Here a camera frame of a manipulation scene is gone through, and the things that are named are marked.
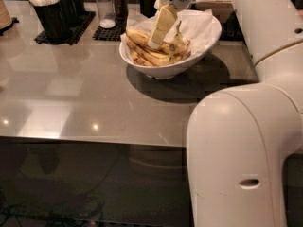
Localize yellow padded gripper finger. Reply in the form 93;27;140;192
148;4;177;48

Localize spotted yellow banana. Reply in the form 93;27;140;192
126;28;176;54

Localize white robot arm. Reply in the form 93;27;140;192
187;0;303;227

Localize white paper bowl liner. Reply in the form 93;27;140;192
120;10;221;61

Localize right side banana bunch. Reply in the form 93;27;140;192
170;22;191;63

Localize lower front yellow banana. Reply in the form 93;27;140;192
130;50;152;66

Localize white ceramic bowl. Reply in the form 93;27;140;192
120;16;222;79

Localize brown napkin dispenser stack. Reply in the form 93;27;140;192
190;0;243;41

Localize pepper grinder dark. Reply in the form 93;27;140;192
113;0;128;21

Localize salt shaker glass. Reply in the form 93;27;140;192
96;0;116;29

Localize black rubber mat left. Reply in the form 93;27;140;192
34;10;97;46

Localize stack of paper cups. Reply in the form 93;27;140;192
0;0;12;29

